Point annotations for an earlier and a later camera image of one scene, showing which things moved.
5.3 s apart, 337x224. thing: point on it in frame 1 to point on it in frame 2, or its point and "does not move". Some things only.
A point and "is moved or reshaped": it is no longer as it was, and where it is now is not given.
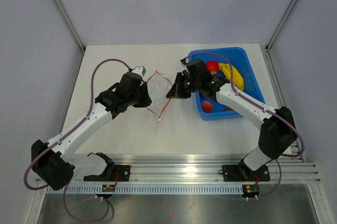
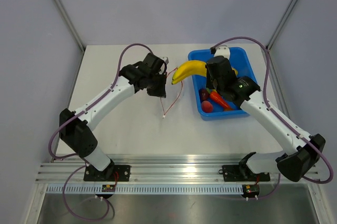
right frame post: (288, 11) does not move
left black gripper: (147, 100) to (161, 91)
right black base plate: (242, 172) does not move
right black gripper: (177, 91) to (208, 84)
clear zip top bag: (159, 85) is moved or reshaped
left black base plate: (113, 172) does not move
